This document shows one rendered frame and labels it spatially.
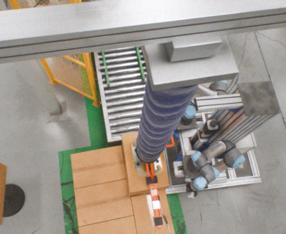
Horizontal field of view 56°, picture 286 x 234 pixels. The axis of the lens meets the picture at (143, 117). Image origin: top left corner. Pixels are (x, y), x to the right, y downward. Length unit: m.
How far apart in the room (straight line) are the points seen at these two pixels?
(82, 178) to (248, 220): 2.21
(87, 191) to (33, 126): 1.39
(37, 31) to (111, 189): 2.51
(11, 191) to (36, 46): 3.21
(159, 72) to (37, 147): 3.20
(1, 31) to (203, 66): 0.61
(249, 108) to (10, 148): 3.14
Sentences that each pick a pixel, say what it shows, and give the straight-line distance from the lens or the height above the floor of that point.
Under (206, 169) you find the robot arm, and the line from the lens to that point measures 1.89.
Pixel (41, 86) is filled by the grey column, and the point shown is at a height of 0.88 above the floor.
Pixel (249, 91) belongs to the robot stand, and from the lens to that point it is 2.00.
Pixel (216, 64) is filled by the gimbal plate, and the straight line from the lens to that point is 0.96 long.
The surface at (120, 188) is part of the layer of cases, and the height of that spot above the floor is 0.54.
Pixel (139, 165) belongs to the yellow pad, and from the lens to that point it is 2.61.
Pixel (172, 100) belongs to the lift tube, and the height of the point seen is 2.62.
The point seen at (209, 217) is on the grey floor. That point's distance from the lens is 3.80.
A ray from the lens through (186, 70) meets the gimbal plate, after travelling 0.91.
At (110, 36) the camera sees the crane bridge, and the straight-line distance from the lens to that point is 0.79.
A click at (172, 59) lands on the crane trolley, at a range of 0.90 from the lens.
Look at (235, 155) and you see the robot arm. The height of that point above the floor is 1.66.
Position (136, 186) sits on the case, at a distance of 2.71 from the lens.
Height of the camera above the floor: 3.64
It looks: 68 degrees down
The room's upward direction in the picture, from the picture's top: 10 degrees clockwise
